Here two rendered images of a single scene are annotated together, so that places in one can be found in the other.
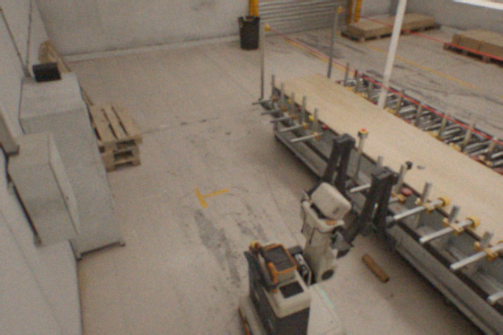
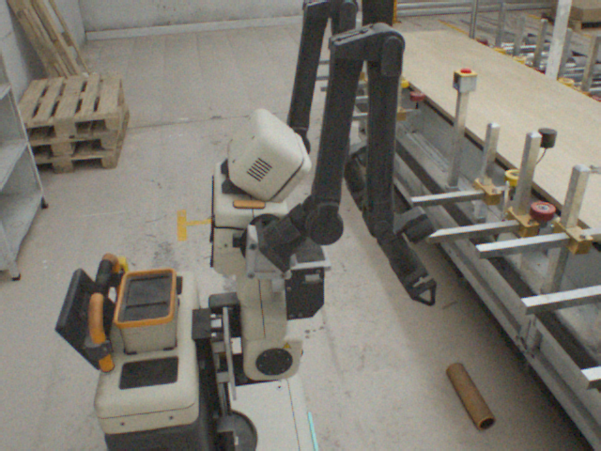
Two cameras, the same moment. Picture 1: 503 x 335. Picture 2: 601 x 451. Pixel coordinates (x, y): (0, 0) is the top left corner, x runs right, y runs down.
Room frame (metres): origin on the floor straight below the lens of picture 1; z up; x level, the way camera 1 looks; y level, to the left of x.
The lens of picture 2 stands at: (0.65, -0.87, 1.85)
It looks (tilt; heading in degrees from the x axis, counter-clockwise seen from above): 32 degrees down; 15
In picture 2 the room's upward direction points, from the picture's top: 2 degrees counter-clockwise
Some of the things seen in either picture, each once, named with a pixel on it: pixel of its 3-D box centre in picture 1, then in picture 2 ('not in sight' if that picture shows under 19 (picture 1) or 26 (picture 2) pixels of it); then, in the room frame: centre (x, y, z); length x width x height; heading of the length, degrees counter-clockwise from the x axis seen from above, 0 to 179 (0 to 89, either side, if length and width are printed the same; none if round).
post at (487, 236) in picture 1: (477, 256); not in sight; (1.75, -1.49, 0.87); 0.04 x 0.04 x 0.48; 25
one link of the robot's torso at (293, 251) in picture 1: (309, 263); (254, 334); (1.85, -0.39, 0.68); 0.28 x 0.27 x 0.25; 22
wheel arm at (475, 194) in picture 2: (369, 185); (465, 196); (2.58, -1.00, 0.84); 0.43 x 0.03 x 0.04; 115
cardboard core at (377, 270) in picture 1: (375, 268); (470, 395); (2.34, -1.12, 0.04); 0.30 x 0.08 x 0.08; 25
